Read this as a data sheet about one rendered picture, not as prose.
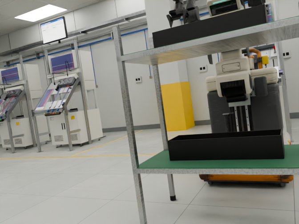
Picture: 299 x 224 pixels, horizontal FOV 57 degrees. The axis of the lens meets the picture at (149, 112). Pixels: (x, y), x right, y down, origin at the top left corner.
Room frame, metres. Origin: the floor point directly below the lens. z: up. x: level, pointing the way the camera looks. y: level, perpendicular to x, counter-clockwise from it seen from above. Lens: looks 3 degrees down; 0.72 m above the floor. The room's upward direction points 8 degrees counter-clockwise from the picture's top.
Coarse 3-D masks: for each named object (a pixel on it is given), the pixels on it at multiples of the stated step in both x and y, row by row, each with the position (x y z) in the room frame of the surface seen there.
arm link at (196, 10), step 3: (189, 0) 1.99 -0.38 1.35; (192, 0) 1.98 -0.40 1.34; (189, 3) 1.99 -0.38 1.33; (192, 3) 1.98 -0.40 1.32; (186, 6) 1.99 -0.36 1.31; (189, 6) 1.98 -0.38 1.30; (192, 6) 1.96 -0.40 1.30; (195, 6) 1.96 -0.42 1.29; (189, 9) 1.99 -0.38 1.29; (192, 9) 2.00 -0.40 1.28; (195, 9) 1.93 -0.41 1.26; (198, 9) 1.98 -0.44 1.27; (195, 12) 1.92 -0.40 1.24; (198, 12) 1.97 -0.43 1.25; (195, 15) 1.92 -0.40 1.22; (198, 15) 1.96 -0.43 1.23; (195, 18) 1.94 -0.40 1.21; (198, 18) 1.96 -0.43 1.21; (186, 21) 1.97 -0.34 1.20
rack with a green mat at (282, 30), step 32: (224, 32) 1.22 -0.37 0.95; (256, 32) 1.16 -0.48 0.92; (288, 32) 1.27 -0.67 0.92; (128, 96) 1.47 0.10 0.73; (160, 96) 1.83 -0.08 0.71; (128, 128) 1.46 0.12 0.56; (160, 160) 1.55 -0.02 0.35; (192, 160) 1.45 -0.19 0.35; (224, 160) 1.37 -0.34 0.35; (256, 160) 1.29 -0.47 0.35; (288, 160) 1.22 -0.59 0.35
